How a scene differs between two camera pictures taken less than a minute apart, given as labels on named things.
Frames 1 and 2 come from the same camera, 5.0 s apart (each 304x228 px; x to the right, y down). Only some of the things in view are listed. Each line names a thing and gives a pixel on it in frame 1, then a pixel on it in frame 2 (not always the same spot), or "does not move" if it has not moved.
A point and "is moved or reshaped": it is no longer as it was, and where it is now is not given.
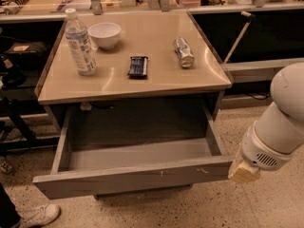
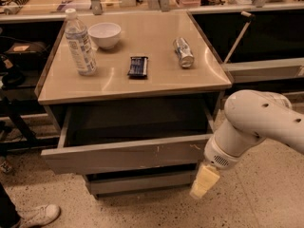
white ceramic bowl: [105, 34] does not move
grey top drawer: [116, 148] is moved or reshaped
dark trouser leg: [9, 216] does not move
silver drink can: [184, 52] does not move
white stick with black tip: [250, 17] does not move
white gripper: [260, 153] -> [218, 156]
